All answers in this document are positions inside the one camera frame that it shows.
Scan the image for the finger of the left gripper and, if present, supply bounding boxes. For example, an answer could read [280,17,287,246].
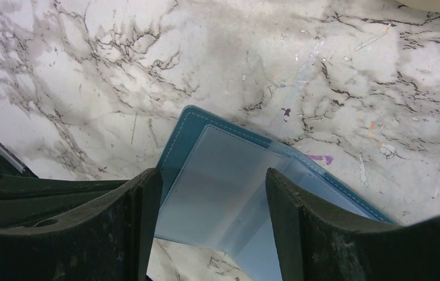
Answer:
[0,155,125,229]

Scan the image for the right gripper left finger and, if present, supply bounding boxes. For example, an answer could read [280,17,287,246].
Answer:
[0,168,163,280]

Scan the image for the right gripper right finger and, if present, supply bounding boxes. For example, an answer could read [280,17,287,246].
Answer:
[266,168,440,280]

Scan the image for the blue leather card holder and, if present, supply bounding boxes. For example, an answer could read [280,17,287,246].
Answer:
[155,105,391,280]

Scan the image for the yellow oval tray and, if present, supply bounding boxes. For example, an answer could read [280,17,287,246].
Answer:
[397,0,440,12]

